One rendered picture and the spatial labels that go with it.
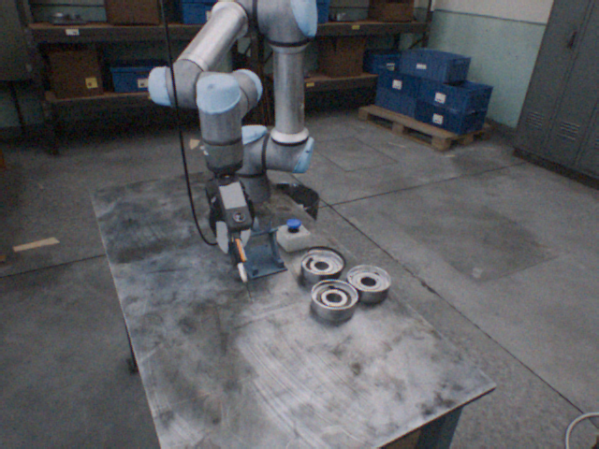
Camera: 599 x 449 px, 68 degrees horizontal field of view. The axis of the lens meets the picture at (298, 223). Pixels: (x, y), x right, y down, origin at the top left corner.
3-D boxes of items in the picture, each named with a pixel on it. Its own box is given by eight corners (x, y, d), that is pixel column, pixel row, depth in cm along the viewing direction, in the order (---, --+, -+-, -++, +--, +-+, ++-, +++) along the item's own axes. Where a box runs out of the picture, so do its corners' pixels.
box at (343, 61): (367, 77, 500) (372, 35, 479) (328, 79, 478) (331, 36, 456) (346, 69, 533) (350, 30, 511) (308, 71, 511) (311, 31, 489)
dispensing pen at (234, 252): (246, 302, 91) (223, 226, 94) (243, 305, 94) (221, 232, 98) (256, 299, 91) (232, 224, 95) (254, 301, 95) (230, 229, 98)
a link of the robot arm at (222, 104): (247, 74, 80) (230, 87, 73) (250, 131, 86) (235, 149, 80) (206, 70, 82) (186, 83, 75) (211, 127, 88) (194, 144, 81)
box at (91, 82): (113, 95, 386) (106, 50, 368) (51, 101, 362) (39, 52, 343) (103, 85, 415) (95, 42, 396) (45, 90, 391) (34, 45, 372)
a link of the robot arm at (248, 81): (212, 64, 92) (190, 78, 83) (265, 68, 90) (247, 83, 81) (215, 101, 97) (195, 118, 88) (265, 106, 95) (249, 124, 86)
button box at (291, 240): (310, 247, 124) (311, 232, 122) (287, 253, 121) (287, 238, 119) (296, 233, 130) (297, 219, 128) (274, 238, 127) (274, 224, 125)
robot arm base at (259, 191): (221, 189, 154) (219, 162, 149) (260, 181, 160) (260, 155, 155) (237, 208, 142) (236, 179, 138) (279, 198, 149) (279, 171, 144)
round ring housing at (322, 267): (350, 278, 112) (351, 264, 110) (318, 293, 106) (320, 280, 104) (322, 258, 119) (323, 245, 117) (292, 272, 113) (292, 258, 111)
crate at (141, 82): (166, 81, 438) (164, 58, 427) (174, 91, 409) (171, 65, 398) (109, 84, 418) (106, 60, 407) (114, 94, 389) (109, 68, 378)
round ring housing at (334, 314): (359, 322, 98) (362, 308, 96) (313, 324, 97) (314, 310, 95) (350, 292, 107) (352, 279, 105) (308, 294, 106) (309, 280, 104)
